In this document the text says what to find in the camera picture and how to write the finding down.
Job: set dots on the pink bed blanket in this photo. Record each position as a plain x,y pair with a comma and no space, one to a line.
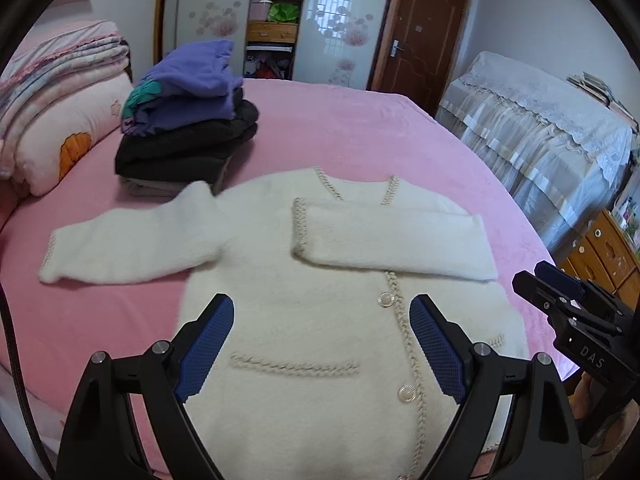
350,135

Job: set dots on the purple folded garment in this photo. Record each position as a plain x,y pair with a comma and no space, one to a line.
195,75

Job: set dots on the green bag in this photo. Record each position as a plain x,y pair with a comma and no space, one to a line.
284,12

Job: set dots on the pink folded quilt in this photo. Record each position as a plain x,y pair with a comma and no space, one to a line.
55,60

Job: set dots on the floral wardrobe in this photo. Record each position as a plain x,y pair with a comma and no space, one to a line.
215,10

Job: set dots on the pile of books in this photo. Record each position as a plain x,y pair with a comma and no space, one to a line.
597,87

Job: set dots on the person's right hand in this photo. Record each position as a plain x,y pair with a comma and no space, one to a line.
581,399

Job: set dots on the white fluffy cardigan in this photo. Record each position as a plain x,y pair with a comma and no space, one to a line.
310,310

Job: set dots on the pillow with orange print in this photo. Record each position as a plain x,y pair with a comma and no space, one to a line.
50,130

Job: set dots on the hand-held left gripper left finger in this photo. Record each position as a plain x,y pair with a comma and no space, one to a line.
210,340

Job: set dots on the pink storage box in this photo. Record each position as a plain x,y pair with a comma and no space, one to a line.
260,10

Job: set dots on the brown wooden door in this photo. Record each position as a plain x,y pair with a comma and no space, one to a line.
425,35

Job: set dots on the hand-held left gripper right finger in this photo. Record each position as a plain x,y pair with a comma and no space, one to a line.
435,345

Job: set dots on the wooden drawer cabinet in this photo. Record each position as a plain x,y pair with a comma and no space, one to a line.
600,255

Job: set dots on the grey-brown folded garment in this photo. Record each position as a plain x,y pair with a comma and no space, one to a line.
150,188

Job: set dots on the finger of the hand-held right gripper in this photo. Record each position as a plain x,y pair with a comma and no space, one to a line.
560,276
542,295

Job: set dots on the stack of folded clothes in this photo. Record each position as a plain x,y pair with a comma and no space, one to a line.
175,147

